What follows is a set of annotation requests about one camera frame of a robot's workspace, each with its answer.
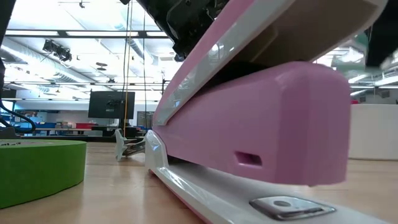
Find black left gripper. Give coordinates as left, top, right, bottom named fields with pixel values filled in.
left=136, top=0, right=231, bottom=60

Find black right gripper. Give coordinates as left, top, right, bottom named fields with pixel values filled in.
left=364, top=0, right=398, bottom=67

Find pink stapler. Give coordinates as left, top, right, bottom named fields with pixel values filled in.
left=144, top=0, right=390, bottom=224

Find light blue staple remover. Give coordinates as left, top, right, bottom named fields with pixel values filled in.
left=113, top=128, right=147, bottom=163

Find green tape roll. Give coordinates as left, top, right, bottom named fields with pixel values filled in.
left=0, top=138, right=88, bottom=210

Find white plastic bin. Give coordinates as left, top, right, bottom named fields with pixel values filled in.
left=348, top=103, right=398, bottom=162

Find black monitor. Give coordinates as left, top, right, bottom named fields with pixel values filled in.
left=87, top=90, right=136, bottom=120

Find black overhead light bar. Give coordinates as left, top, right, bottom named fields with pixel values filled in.
left=4, top=29, right=170, bottom=40

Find black ceiling spotlights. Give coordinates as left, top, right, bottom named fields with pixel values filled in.
left=42, top=39, right=73, bottom=62

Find red box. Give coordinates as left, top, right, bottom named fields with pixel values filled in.
left=75, top=122, right=98, bottom=130

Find black hanging cable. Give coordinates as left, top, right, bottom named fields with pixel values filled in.
left=142, top=0, right=148, bottom=138

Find yellow hanging cable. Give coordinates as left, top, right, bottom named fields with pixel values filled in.
left=123, top=0, right=134, bottom=138

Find black metal table frame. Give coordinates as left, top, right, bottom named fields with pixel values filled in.
left=18, top=134, right=147, bottom=144

